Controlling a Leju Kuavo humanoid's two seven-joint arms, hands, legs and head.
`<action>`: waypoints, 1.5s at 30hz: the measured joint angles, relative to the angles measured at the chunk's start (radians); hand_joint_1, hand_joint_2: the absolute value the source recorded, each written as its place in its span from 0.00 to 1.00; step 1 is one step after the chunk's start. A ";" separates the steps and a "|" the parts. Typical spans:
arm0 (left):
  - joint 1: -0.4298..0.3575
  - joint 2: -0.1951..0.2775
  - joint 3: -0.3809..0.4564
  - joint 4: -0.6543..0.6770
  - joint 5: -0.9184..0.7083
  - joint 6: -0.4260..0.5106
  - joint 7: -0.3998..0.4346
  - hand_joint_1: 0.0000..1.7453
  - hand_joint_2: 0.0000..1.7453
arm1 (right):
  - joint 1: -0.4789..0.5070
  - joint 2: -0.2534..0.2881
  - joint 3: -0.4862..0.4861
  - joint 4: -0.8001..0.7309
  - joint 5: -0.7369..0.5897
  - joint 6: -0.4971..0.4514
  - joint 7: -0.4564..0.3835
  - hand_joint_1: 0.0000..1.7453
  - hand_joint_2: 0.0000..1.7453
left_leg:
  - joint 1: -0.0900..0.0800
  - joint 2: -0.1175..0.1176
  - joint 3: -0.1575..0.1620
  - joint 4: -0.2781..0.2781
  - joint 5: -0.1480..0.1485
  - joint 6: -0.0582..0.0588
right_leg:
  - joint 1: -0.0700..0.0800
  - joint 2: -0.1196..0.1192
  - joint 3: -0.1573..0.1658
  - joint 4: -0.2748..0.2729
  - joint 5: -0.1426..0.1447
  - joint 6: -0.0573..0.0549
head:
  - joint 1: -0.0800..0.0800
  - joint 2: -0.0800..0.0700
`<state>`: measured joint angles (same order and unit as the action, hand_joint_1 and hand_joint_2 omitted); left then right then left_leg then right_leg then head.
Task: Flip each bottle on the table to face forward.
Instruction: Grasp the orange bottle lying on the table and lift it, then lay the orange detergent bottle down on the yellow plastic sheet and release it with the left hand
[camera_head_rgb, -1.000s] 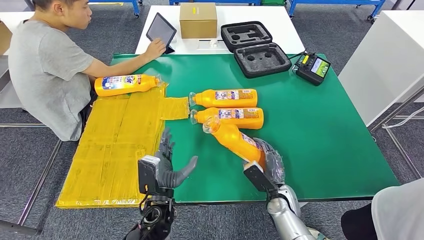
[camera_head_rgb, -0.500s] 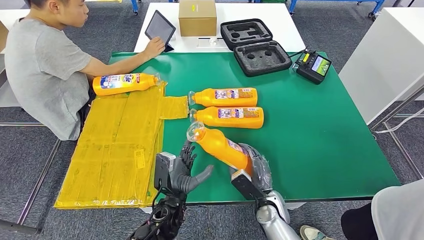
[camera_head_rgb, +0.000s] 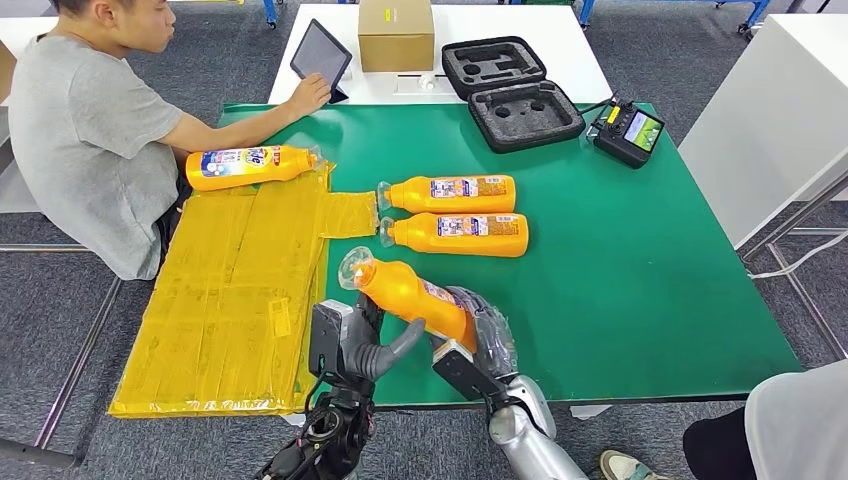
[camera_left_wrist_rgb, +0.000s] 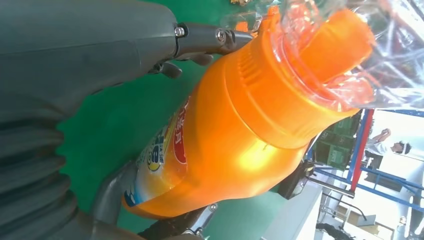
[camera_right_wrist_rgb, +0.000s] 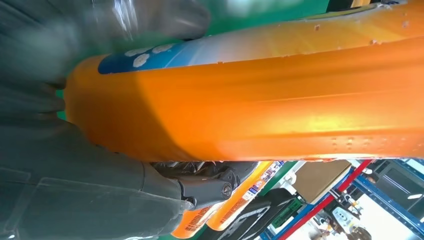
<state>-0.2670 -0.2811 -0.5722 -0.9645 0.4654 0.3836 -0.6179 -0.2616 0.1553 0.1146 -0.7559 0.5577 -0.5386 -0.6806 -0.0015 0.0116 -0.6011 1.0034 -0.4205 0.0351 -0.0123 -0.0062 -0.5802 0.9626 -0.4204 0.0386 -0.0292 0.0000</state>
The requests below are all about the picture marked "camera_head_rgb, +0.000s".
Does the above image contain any person's right hand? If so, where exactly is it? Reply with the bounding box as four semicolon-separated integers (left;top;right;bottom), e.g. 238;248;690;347
286;72;332;121

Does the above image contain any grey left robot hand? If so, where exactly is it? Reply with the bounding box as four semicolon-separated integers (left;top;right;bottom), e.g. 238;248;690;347
341;294;427;384

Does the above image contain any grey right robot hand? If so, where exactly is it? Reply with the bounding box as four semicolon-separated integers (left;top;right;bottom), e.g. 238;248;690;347
442;286;520;382

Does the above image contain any orange detergent bottle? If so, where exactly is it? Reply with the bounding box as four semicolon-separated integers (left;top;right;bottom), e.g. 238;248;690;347
184;144;326;193
337;246;480;354
378;211;531;259
375;174;517;215

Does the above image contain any black tablet on stand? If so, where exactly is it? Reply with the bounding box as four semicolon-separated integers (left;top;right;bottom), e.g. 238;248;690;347
290;18;354;105

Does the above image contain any cardboard box yellow label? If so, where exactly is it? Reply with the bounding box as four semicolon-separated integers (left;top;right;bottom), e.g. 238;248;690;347
357;0;437;73

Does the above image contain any yellow plastic wrapped flat package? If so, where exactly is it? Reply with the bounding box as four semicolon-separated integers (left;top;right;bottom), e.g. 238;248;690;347
107;162;380;419

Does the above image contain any open black foam case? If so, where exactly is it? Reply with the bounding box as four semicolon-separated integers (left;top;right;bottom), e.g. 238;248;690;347
441;35;587;155

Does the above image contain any person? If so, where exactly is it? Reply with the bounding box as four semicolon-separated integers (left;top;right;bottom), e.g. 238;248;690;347
7;0;331;283
599;360;848;480

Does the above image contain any black remote controller with screen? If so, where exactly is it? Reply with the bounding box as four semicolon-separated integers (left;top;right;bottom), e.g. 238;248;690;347
586;97;666;170

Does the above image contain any plain brown cardboard box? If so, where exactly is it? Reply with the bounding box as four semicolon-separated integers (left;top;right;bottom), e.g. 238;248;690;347
0;39;18;104

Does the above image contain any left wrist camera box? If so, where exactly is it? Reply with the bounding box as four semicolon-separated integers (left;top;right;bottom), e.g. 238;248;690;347
308;299;356;380

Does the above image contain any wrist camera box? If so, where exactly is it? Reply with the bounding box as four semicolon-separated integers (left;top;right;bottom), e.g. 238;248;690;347
431;338;508;403
308;299;356;380

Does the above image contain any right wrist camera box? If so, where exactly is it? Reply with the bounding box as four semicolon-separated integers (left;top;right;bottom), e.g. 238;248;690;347
431;338;508;403

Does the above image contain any white cable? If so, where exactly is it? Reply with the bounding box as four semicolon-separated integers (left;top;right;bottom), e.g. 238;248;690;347
748;228;848;280

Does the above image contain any grey metal table frame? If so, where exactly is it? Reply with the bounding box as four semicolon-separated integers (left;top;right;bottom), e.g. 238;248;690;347
0;243;124;468
738;170;848;362

